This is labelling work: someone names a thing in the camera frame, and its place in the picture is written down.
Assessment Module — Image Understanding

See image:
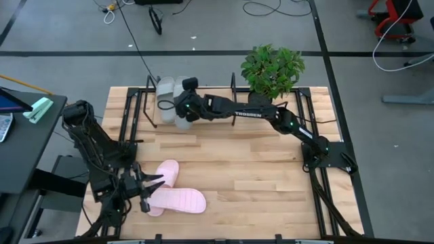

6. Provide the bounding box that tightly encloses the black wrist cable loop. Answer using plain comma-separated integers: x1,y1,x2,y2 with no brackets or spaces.
157,99,178,111

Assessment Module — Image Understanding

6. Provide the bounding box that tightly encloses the grey calculator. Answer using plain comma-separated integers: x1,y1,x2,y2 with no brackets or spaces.
0,113,14,143

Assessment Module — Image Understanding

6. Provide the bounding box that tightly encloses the black strap loop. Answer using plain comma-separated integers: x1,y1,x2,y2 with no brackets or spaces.
148,5,164,36

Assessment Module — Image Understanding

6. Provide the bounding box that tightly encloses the red and black cart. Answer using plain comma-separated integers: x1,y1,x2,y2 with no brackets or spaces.
355,0,425,45

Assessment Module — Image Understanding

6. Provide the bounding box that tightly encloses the grey rubber slide sandal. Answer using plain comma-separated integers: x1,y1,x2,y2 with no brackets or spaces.
172,75,195,131
155,76,177,125

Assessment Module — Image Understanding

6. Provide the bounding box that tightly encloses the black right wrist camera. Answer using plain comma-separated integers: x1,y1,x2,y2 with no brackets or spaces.
182,77,199,91

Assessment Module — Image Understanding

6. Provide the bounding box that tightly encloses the wooden shelf with black frame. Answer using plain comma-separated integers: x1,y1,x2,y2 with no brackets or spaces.
142,72,238,129

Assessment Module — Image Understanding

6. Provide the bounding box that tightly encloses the black desk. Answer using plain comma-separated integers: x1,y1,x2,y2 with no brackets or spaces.
0,87,68,244

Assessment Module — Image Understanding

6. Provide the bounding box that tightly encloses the mint green stapler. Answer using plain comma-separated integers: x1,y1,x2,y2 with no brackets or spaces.
22,96,54,125

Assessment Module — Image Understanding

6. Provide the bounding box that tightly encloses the black box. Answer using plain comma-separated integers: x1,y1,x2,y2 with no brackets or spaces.
134,0,184,6

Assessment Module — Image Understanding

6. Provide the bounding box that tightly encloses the pink rubber slide sandal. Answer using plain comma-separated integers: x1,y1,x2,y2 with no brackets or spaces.
146,187,208,215
148,159,180,218

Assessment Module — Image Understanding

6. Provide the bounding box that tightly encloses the black metal table frame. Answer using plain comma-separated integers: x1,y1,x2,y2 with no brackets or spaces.
117,86,374,244

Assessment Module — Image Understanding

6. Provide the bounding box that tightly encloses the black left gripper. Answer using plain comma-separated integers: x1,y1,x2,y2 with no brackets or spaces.
118,161,166,214

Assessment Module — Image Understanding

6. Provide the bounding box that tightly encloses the black floor cable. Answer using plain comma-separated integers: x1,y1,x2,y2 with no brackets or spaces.
242,0,313,18
115,0,160,84

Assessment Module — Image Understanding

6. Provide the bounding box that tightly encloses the black plant pot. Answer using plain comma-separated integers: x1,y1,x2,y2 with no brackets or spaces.
247,90,275,106

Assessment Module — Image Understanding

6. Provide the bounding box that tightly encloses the tablet screen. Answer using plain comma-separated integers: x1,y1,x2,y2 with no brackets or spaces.
0,86,25,115

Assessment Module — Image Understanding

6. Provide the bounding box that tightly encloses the green leafy plant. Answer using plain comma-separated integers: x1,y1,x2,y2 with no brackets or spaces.
240,43,306,101

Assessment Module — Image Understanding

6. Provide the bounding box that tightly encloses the yellow rod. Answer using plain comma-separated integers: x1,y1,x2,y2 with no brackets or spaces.
0,74,54,96

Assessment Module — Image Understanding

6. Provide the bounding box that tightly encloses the grey desk base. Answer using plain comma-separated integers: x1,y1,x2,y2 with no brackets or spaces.
381,52,434,106

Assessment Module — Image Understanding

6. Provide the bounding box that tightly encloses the white floor cable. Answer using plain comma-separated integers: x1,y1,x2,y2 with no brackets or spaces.
372,0,434,73
102,0,136,25

